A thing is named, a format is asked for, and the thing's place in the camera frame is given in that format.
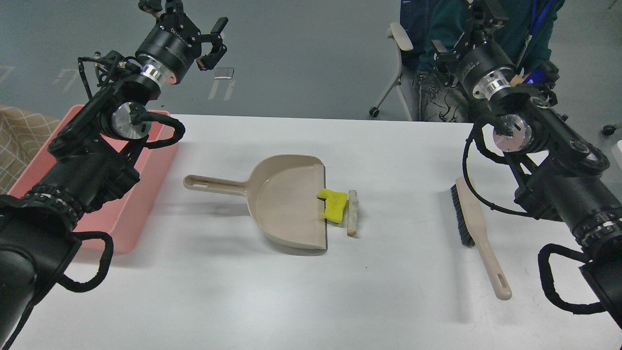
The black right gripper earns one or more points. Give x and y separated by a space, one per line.
477 60

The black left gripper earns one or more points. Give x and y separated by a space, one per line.
170 42

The beige hand brush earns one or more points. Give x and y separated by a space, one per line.
473 232

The beige plastic dustpan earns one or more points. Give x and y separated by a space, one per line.
281 194

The yellow sponge piece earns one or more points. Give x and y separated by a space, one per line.
335 203

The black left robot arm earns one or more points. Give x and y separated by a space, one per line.
95 156

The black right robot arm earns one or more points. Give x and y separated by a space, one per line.
557 171

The pink plastic bin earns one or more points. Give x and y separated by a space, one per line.
123 219

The white office chair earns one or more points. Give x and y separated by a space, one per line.
402 44

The beige checkered cloth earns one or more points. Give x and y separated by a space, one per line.
22 134

